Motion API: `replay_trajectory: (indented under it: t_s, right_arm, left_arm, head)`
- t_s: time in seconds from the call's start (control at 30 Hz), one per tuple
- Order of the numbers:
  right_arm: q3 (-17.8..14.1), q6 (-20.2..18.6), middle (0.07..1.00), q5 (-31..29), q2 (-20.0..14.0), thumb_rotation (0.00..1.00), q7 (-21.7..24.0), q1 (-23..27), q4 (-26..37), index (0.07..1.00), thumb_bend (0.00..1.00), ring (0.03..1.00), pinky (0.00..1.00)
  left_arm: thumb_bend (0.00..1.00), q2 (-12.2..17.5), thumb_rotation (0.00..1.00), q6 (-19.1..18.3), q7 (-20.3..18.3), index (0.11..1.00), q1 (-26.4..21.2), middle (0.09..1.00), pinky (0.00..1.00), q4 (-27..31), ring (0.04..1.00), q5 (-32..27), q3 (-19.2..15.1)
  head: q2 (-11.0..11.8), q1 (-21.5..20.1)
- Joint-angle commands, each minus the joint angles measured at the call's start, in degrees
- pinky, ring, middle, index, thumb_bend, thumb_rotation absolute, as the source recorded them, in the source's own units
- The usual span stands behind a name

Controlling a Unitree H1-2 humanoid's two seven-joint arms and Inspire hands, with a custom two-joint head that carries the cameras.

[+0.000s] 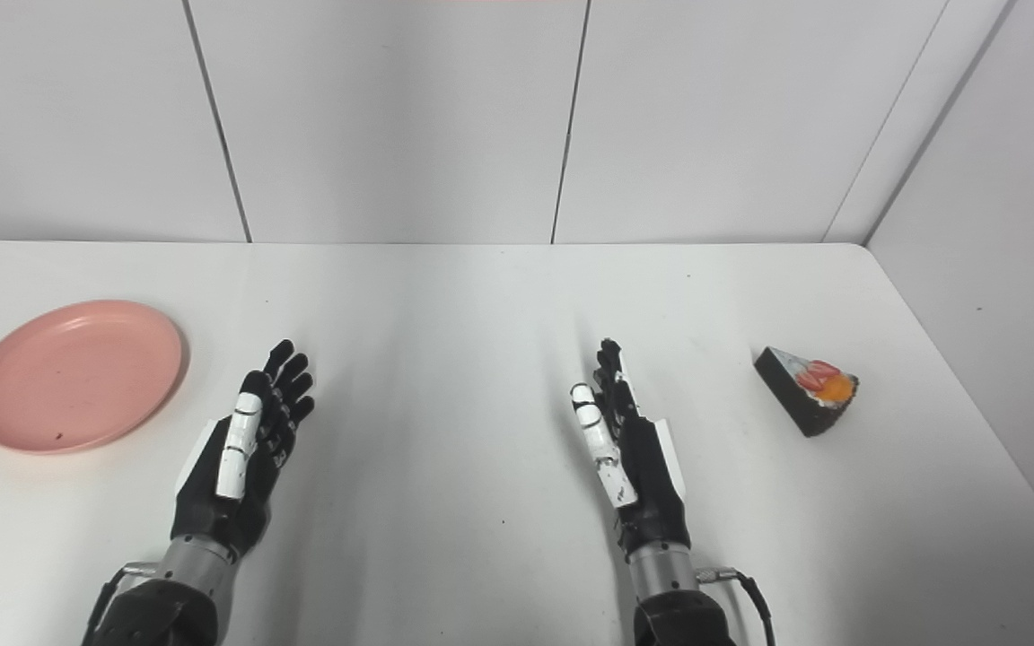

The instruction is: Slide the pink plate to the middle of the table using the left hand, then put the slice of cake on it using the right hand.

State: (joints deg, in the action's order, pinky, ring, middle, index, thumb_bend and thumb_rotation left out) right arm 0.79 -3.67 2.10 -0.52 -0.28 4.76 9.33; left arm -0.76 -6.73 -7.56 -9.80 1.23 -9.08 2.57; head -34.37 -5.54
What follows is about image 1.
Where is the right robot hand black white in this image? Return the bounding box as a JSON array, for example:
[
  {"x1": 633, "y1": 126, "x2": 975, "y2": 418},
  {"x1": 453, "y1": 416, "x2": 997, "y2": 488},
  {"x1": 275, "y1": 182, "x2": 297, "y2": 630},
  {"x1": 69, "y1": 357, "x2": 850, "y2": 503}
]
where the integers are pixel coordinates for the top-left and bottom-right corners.
[{"x1": 570, "y1": 338, "x2": 691, "y2": 557}]

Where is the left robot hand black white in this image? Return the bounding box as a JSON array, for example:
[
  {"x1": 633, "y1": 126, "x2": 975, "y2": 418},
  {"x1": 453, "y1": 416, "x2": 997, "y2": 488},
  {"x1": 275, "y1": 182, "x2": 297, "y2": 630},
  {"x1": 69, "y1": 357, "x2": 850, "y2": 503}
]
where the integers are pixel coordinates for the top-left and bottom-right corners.
[{"x1": 171, "y1": 339, "x2": 316, "y2": 559}]

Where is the slice of cake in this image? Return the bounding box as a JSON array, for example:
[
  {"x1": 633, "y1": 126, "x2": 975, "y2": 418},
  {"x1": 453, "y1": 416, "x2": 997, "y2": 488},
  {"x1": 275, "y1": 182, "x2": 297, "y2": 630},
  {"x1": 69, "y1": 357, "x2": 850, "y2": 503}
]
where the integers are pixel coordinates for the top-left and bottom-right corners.
[{"x1": 754, "y1": 347, "x2": 860, "y2": 438}]

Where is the pink plate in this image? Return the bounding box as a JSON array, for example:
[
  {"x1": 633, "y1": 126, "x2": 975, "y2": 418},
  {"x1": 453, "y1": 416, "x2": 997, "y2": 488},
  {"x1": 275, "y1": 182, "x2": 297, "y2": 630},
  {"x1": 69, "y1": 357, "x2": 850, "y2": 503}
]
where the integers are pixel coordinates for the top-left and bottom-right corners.
[{"x1": 0, "y1": 300, "x2": 186, "y2": 455}]

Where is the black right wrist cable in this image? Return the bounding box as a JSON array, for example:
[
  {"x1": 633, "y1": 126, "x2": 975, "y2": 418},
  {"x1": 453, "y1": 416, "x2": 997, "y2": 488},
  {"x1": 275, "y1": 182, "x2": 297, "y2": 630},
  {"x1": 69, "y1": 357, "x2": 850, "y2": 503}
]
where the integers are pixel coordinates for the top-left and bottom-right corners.
[{"x1": 697, "y1": 566, "x2": 776, "y2": 646}]

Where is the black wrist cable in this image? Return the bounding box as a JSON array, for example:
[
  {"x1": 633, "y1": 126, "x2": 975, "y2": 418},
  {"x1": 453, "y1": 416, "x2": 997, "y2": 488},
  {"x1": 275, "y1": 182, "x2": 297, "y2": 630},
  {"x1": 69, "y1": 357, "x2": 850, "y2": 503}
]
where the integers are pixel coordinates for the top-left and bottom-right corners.
[
  {"x1": 86, "y1": 563, "x2": 157, "y2": 640},
  {"x1": 697, "y1": 566, "x2": 776, "y2": 646}
]

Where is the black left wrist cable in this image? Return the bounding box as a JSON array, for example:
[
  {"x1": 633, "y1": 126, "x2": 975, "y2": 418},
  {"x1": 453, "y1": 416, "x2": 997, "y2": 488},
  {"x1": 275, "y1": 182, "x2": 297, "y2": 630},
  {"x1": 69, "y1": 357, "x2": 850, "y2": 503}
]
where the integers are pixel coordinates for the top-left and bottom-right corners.
[{"x1": 86, "y1": 563, "x2": 157, "y2": 640}]

